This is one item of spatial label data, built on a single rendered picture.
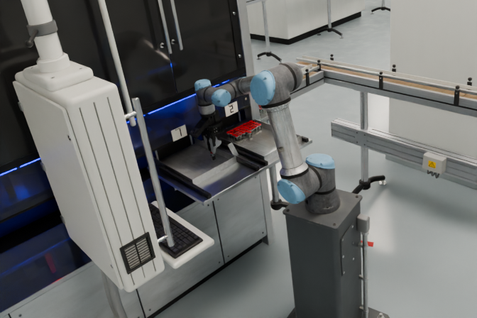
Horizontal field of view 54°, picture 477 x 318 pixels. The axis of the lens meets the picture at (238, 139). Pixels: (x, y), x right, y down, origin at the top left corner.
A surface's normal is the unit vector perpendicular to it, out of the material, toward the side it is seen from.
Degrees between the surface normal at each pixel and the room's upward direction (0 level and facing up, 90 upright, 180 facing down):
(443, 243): 0
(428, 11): 90
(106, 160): 90
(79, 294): 90
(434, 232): 0
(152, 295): 90
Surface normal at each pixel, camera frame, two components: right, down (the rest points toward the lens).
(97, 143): 0.65, 0.26
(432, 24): -0.75, 0.38
